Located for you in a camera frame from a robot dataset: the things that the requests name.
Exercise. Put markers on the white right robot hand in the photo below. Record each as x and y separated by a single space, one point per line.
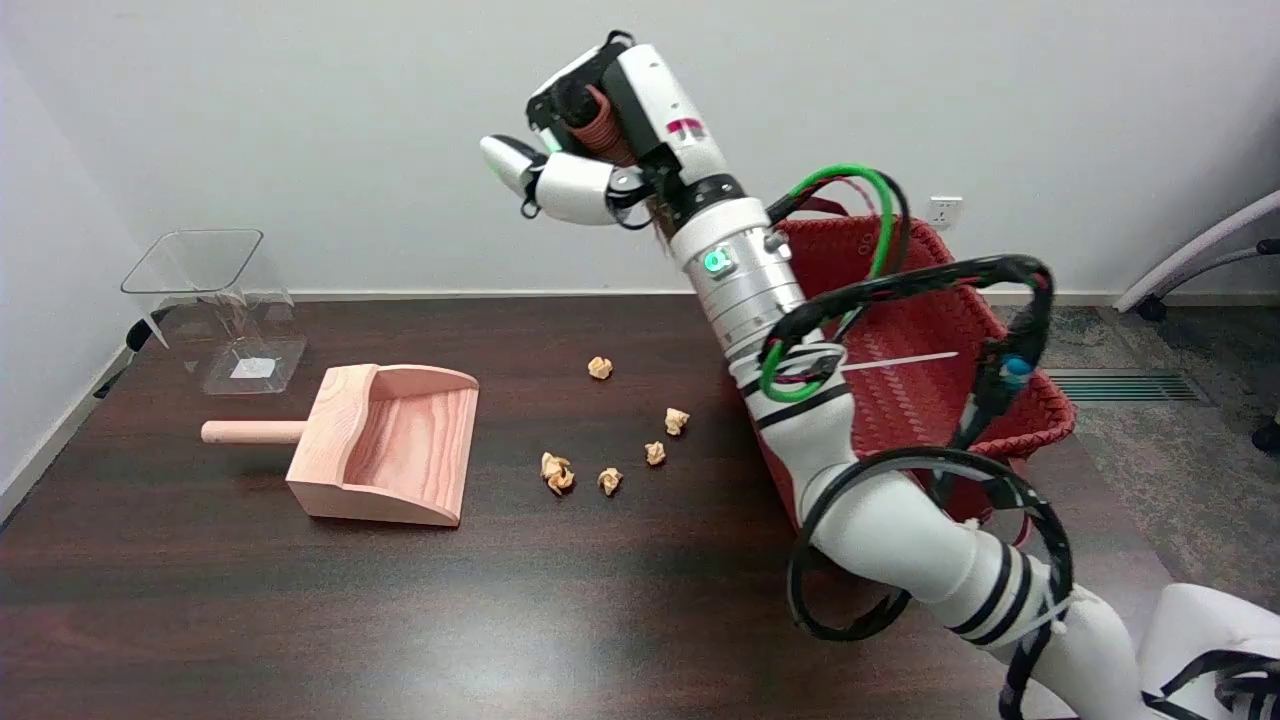
670 110

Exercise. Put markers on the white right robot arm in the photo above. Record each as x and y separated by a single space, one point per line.
900 530

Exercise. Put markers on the wooden dustpan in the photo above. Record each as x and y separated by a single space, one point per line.
400 440

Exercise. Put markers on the white zip tie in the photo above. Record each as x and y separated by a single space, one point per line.
900 359

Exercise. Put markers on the red woven basket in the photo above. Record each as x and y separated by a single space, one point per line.
920 400

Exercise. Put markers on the clear plastic container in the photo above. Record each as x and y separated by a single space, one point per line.
250 370

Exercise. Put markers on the metal floor vent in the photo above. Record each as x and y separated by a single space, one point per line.
1120 386

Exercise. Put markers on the grey office chair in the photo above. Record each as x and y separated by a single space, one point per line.
1200 235

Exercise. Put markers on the black plastic part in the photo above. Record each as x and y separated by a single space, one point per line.
135 335

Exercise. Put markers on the white wall outlet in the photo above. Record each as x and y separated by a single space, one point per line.
945 211

